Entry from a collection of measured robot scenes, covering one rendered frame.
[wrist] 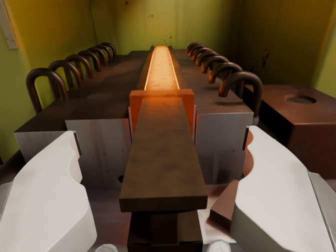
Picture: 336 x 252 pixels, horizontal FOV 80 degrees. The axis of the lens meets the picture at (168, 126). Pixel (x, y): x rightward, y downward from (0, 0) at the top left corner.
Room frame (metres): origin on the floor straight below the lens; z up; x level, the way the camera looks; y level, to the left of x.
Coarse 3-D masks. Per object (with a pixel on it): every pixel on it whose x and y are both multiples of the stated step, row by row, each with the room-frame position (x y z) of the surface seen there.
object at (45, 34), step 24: (24, 0) 0.33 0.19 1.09; (48, 0) 0.40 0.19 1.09; (72, 0) 0.50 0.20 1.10; (24, 24) 0.31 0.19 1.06; (48, 24) 0.38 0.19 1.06; (72, 24) 0.48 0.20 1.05; (0, 48) 0.28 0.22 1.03; (24, 48) 0.29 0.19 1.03; (48, 48) 0.35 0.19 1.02; (72, 48) 0.45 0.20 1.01; (0, 72) 0.28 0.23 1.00; (24, 72) 0.29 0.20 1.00; (0, 96) 0.28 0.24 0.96; (24, 96) 0.28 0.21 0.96; (48, 96) 0.31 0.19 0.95; (0, 120) 0.28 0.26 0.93; (24, 120) 0.28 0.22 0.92; (0, 144) 0.28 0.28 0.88
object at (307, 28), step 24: (264, 0) 0.51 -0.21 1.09; (288, 0) 0.41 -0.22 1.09; (312, 0) 0.35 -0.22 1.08; (240, 24) 0.63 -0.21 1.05; (264, 24) 0.49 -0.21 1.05; (288, 24) 0.40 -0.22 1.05; (312, 24) 0.33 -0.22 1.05; (240, 48) 0.61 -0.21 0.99; (264, 48) 0.47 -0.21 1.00; (288, 48) 0.38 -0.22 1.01; (312, 48) 0.32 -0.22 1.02; (264, 72) 0.45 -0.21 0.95; (288, 72) 0.36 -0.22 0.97; (312, 72) 0.30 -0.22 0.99
